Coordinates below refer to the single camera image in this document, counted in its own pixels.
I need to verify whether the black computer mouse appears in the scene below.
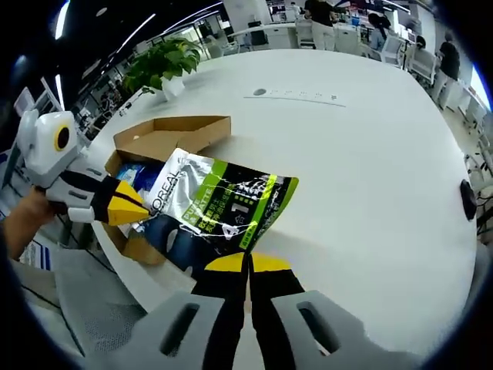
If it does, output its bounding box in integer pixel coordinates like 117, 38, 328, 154
459, 179, 478, 221

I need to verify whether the blue wet wipes pack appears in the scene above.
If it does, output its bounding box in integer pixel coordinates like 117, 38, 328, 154
116, 162, 165, 204

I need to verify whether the white table socket strip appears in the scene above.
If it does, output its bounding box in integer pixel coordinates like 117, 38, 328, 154
243, 87, 347, 109

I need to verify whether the silver green face mask packet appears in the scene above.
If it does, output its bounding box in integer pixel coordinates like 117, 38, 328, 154
132, 148, 300, 279

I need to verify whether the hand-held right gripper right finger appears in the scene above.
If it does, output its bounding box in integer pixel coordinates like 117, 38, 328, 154
248, 254, 387, 370

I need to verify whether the brown cardboard shoe box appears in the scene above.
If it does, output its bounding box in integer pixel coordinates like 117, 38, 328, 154
104, 114, 233, 267

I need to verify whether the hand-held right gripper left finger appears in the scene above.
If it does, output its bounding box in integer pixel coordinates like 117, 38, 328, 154
126, 252, 251, 370

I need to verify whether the grey mesh office chair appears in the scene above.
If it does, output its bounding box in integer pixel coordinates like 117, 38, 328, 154
53, 246, 155, 358

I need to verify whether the person's left hand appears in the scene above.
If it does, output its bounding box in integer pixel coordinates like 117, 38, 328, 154
21, 186, 59, 232

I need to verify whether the potted green plant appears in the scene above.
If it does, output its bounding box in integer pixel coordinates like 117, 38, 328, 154
122, 38, 203, 102

